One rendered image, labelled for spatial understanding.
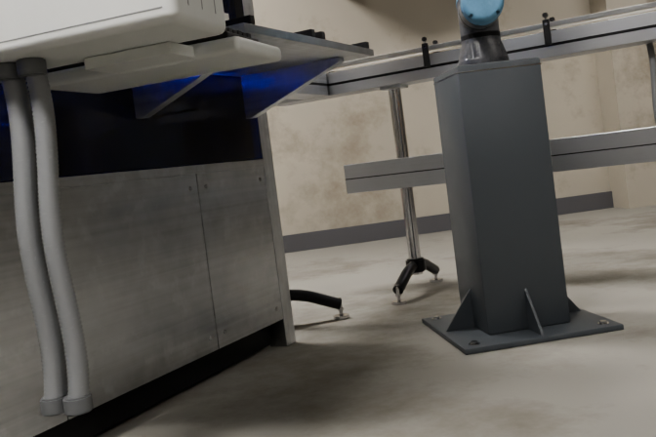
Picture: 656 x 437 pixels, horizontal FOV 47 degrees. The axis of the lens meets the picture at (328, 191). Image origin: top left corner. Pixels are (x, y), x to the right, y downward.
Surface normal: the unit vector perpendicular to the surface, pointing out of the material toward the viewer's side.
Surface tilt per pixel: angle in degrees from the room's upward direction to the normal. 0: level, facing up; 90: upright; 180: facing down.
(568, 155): 90
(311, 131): 90
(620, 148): 90
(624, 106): 90
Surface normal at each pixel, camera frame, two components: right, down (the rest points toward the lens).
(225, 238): 0.88, -0.10
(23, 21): -0.33, 0.07
